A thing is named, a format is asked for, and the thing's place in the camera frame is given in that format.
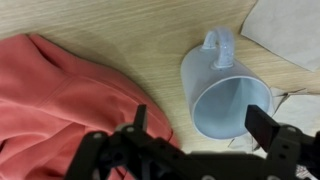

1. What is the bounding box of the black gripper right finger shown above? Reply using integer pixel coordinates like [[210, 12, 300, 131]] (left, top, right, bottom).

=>
[[244, 104, 320, 180]]

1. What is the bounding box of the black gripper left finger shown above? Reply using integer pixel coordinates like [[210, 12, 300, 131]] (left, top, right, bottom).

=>
[[64, 104, 188, 180]]

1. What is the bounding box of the white ceramic mug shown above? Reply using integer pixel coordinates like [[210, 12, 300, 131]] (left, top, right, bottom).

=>
[[180, 27, 275, 141]]

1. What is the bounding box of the grey paper napkin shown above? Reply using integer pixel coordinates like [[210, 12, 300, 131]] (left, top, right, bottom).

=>
[[240, 0, 320, 73], [229, 87, 320, 158]]

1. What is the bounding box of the crumpled red cloth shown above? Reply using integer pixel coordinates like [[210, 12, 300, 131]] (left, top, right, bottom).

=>
[[0, 33, 181, 180]]

